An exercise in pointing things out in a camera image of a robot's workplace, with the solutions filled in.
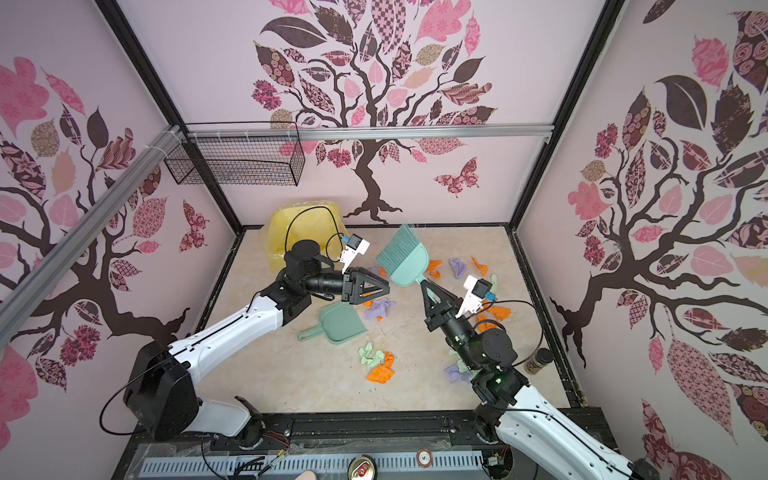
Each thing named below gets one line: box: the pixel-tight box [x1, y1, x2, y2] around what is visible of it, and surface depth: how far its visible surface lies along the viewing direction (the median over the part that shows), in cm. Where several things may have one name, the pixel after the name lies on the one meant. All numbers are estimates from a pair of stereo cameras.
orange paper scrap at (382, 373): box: [366, 351, 395, 384], surface depth 85 cm
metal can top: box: [347, 454, 378, 480], surface depth 61 cm
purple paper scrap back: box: [448, 258, 467, 279], surface depth 109 cm
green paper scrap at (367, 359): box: [359, 342, 385, 369], surface depth 87 cm
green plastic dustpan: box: [297, 301, 367, 345], surface depth 94 cm
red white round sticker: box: [416, 448, 434, 469], surface depth 71 cm
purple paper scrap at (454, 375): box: [444, 364, 471, 385], surface depth 83 cm
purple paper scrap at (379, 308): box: [365, 297, 397, 320], surface depth 94 cm
